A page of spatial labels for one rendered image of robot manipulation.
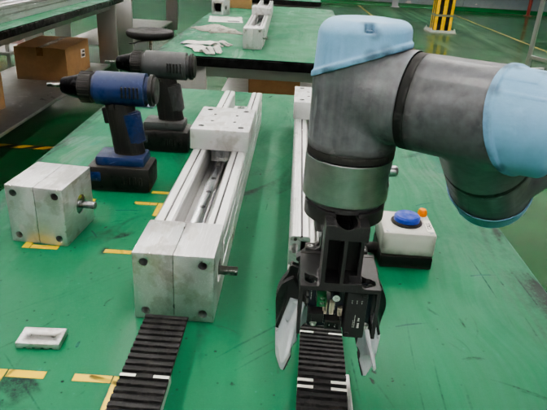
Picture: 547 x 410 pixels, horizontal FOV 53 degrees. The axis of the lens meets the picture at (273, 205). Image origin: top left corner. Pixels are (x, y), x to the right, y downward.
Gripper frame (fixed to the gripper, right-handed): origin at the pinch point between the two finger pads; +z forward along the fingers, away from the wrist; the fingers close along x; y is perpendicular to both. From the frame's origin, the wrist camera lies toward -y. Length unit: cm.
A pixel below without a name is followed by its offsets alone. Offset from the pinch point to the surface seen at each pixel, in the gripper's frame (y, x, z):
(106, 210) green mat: -39, -37, 3
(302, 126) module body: -70, -3, -5
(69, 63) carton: -370, -175, 47
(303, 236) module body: -18.5, -2.5, -5.0
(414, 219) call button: -28.9, 14.6, -3.8
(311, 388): 4.7, -1.4, -0.1
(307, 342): -4.1, -1.6, 1.2
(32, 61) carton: -363, -199, 45
